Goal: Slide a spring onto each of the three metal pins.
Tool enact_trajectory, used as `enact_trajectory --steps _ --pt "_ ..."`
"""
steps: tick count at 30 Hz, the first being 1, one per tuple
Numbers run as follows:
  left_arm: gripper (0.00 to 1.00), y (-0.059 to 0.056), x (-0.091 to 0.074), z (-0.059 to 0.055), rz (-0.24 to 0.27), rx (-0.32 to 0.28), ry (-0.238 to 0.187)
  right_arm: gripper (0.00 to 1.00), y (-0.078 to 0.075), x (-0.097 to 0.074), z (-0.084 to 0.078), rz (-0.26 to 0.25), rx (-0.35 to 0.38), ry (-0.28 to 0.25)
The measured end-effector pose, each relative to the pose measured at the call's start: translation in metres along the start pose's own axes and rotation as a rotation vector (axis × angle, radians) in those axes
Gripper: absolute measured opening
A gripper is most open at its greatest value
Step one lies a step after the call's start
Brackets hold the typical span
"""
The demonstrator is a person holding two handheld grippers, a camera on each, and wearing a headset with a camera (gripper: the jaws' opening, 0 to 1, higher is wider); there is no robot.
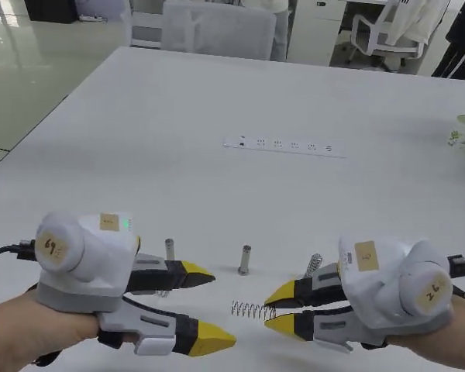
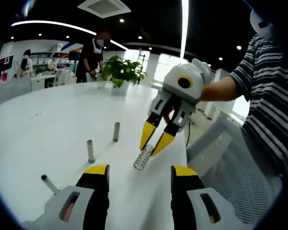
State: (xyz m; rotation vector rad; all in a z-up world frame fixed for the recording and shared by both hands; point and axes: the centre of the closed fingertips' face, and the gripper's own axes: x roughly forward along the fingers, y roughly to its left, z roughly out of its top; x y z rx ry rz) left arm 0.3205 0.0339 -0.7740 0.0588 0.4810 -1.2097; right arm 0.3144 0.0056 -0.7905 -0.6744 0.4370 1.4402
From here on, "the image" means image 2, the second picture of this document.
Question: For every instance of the grey desk partition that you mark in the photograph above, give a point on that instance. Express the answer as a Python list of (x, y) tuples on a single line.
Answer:
[(13, 89)]

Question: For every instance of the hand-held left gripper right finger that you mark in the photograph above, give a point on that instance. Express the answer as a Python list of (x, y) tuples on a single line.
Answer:
[(182, 191)]

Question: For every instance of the person's body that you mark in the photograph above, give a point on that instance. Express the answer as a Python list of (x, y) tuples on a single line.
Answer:
[(271, 95)]

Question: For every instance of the green potted plant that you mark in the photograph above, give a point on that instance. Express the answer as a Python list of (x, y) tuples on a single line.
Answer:
[(122, 70)]

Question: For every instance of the dark poster screen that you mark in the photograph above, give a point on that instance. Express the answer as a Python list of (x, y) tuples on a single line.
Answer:
[(3, 68)]

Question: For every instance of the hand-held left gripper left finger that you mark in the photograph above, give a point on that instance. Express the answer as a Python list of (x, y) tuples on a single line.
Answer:
[(91, 191)]

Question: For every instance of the white headset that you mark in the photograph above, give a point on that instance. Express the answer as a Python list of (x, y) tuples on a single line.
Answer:
[(262, 24)]

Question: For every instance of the silver coil spring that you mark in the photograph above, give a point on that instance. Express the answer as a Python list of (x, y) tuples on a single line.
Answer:
[(142, 158)]

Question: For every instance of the white mesh chair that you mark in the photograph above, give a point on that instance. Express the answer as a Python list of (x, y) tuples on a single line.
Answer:
[(232, 167)]

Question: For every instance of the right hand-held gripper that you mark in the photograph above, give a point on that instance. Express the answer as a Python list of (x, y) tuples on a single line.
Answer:
[(182, 82)]

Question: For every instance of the person's right forearm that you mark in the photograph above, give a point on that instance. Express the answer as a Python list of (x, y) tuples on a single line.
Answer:
[(226, 85)]

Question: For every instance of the grey metal pin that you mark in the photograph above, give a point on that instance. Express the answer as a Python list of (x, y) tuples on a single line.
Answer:
[(91, 151), (116, 131), (49, 183)]

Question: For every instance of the white office chair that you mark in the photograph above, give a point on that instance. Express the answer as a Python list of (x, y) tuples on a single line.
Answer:
[(61, 77)]

